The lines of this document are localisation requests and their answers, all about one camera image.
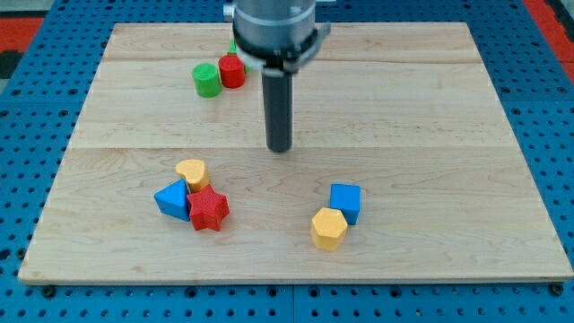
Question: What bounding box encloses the blue cube block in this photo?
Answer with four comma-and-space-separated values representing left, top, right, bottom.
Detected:
329, 183, 361, 225

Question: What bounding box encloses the light wooden board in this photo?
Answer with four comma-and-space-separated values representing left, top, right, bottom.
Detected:
18, 22, 573, 285

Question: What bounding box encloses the yellow heart block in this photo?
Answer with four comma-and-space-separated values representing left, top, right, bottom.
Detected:
176, 159, 210, 193

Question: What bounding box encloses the blue triangle block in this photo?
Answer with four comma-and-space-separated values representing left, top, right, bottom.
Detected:
153, 179, 190, 222

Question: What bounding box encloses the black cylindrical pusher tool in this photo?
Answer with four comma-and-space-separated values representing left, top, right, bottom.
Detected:
262, 74, 292, 153

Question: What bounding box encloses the green star block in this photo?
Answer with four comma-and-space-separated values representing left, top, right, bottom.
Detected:
227, 39, 250, 75

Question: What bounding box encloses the red cylinder block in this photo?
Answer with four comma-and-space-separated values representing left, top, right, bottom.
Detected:
218, 55, 246, 89

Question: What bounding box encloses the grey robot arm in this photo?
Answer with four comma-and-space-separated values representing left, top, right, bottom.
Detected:
222, 0, 331, 77

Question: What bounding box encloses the yellow hexagon block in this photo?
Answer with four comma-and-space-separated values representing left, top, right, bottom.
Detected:
310, 207, 348, 251

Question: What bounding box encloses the red star block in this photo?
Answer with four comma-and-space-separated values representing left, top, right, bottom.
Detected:
187, 185, 230, 231

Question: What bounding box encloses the green cylinder block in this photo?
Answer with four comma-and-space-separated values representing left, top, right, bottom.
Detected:
192, 63, 222, 98

